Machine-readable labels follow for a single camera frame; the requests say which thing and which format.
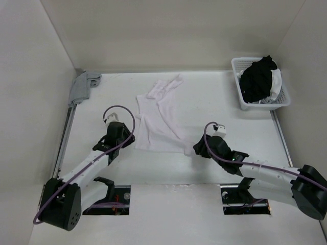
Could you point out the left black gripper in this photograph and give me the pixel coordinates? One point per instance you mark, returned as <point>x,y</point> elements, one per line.
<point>125,131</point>

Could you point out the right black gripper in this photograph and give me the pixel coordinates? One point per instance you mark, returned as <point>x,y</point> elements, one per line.
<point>199,149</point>

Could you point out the white tank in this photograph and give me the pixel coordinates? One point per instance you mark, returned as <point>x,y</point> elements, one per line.
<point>158,130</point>
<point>275,88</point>

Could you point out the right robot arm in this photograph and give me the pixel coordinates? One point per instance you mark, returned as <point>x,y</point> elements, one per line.
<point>303,188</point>

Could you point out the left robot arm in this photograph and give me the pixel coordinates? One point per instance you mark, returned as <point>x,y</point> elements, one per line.
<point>66,198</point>

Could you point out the black tank top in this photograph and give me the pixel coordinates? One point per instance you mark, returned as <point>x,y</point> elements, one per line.
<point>256,80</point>

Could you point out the white plastic basket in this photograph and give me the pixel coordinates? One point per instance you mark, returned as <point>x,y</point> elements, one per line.
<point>283,99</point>

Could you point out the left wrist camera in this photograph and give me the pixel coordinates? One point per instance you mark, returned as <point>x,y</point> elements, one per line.
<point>113,117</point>

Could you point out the left metal table rail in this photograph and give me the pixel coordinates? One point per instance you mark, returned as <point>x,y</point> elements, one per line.
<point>63,143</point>

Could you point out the metal table rail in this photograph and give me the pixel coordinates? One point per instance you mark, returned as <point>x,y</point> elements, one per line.
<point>63,143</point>
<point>281,136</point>

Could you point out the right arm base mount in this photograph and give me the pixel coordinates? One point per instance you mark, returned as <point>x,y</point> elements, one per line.
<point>237,203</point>

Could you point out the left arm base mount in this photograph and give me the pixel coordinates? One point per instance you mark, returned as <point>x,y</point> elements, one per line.
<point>117,203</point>

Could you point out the right metal table rail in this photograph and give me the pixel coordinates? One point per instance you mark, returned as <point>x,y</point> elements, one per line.
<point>281,136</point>

